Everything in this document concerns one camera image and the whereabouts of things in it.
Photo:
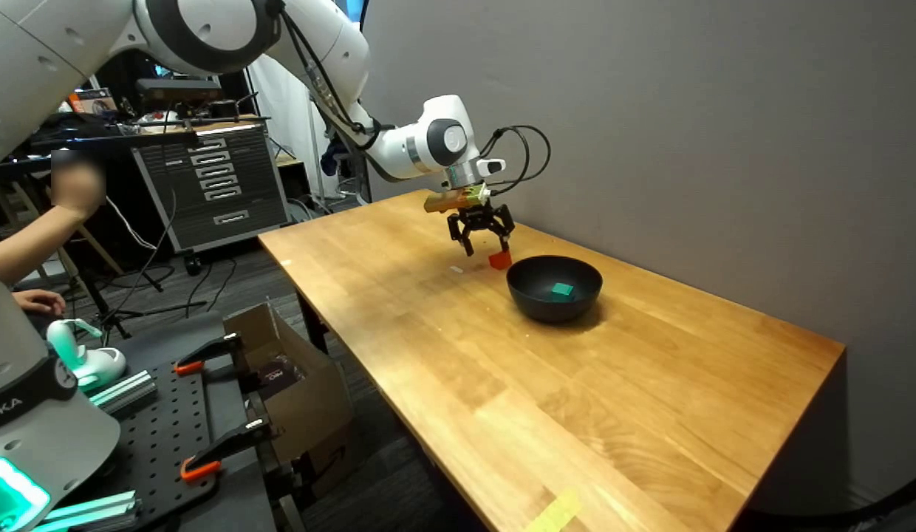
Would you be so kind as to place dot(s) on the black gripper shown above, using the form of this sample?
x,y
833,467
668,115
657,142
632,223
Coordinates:
x,y
480,206

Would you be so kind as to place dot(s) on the small orange block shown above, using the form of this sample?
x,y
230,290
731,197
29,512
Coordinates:
x,y
499,260

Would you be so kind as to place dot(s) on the small green block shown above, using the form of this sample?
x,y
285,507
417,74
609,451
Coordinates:
x,y
558,290

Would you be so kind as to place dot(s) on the grey Franka robot base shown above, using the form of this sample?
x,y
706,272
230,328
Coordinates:
x,y
32,433

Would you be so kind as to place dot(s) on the person's bare forearm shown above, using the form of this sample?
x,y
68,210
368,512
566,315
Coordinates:
x,y
29,247

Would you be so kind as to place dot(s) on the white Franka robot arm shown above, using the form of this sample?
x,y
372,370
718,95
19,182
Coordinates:
x,y
430,142

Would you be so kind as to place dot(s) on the black bowl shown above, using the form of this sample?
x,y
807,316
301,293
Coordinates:
x,y
535,296

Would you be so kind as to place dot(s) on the person's raised hand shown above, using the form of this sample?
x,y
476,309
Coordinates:
x,y
77,189

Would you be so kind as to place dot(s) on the person's lowered hand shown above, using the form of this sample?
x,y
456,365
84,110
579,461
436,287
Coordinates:
x,y
41,299

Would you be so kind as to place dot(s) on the white hanging cover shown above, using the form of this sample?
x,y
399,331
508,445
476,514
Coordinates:
x,y
285,127

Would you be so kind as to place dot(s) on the brown cardboard box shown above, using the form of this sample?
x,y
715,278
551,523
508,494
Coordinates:
x,y
298,393

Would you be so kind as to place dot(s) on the dark labelled drawer cabinet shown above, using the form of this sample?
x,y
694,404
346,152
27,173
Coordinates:
x,y
210,182

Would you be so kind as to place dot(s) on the pale yellow tape piece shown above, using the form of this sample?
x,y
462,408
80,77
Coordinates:
x,y
552,509

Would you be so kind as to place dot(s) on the black device on cabinet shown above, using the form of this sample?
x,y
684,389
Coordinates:
x,y
177,95

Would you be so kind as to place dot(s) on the black perforated board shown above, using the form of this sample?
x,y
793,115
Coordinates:
x,y
164,433

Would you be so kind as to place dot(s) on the pale teal metal bar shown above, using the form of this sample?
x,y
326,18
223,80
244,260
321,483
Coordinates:
x,y
121,392
84,512

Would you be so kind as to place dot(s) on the white and green handheld device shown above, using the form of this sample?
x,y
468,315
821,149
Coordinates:
x,y
84,355

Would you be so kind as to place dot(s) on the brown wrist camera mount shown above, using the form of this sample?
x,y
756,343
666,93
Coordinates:
x,y
445,203

